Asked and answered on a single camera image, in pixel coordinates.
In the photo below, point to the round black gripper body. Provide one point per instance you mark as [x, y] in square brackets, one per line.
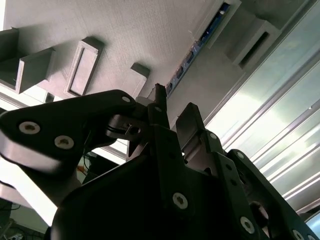
[112, 200]

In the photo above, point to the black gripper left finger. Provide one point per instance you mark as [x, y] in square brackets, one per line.
[75, 117]

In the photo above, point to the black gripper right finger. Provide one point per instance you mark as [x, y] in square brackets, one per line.
[191, 122]

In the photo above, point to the blue RAM stick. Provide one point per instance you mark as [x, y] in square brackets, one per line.
[190, 56]

